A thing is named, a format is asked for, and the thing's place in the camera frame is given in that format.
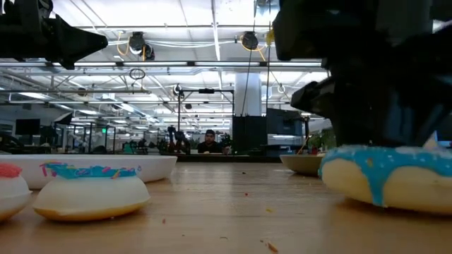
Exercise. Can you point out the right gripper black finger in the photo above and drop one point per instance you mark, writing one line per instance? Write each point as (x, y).
(409, 127)
(360, 132)

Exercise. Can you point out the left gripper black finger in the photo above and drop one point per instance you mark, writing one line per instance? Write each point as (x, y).
(81, 42)

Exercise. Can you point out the large blue frosted donut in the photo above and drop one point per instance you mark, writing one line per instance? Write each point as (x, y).
(406, 187)

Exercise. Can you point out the small blue frosted donut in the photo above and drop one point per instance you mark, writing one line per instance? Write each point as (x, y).
(92, 194)

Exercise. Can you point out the small red frosted donut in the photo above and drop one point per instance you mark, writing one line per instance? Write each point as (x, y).
(10, 190)

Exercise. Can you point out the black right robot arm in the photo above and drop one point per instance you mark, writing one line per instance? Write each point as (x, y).
(353, 28)

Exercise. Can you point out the background black robot arm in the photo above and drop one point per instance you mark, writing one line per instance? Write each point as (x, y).
(180, 139)

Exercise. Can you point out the green potted plant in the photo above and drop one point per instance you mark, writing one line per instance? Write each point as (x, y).
(318, 141)

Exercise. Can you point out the tan bowl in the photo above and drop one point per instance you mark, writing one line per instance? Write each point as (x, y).
(302, 164)

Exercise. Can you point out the dark grey machine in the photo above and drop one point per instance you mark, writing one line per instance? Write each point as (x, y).
(284, 123)

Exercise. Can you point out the black background monitor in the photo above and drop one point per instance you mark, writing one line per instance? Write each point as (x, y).
(27, 127)

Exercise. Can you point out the black cabinet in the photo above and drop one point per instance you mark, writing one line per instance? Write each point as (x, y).
(249, 135)

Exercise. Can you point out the white building column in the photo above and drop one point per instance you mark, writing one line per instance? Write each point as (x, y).
(248, 95)

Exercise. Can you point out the white round plate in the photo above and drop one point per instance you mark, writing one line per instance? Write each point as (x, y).
(155, 169)

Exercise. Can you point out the person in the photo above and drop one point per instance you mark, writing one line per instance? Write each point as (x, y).
(210, 144)

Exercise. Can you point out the black background rig frame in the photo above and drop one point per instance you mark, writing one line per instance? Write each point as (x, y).
(206, 91)

